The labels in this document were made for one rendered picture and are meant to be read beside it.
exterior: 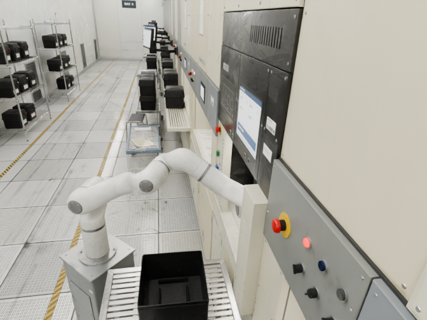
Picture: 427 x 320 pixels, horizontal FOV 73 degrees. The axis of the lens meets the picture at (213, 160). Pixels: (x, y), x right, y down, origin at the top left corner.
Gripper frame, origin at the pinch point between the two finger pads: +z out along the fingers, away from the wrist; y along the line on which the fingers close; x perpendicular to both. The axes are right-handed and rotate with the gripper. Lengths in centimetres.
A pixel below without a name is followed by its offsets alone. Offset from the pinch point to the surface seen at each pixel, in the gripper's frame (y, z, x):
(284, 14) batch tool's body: 18, -30, 75
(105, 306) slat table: 5, -90, -43
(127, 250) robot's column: -28, -83, -43
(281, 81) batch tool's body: 23, -30, 58
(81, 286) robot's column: -19, -106, -56
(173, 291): 3, -59, -43
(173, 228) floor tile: -137, -51, -120
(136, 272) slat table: -13, -77, -44
